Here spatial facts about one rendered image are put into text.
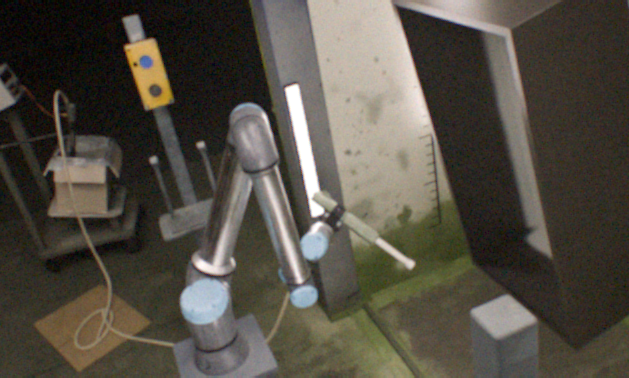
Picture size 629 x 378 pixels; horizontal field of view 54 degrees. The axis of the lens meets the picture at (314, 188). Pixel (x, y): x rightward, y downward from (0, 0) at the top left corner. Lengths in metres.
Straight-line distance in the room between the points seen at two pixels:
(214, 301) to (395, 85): 1.29
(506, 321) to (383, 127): 2.17
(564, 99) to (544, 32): 0.21
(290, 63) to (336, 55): 0.20
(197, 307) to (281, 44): 1.09
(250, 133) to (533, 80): 0.78
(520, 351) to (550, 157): 1.16
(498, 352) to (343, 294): 2.47
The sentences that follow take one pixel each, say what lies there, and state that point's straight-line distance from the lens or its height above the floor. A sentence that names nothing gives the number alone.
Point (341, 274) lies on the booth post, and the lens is 3.02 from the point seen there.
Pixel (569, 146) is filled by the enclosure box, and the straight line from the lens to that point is 1.82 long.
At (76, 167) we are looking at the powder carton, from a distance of 3.95.
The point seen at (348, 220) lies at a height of 0.79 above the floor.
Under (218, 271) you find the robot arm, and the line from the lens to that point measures 2.11.
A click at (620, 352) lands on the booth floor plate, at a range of 2.94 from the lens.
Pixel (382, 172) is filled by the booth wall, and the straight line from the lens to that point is 2.85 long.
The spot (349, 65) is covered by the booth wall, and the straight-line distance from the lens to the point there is 2.61.
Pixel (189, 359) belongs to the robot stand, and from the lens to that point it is 2.23.
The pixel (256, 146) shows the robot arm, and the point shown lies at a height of 1.37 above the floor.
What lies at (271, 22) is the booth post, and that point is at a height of 1.53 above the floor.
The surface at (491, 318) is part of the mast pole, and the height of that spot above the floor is 1.64.
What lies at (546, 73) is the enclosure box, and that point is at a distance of 1.67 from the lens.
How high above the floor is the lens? 2.08
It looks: 28 degrees down
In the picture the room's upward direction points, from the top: 12 degrees counter-clockwise
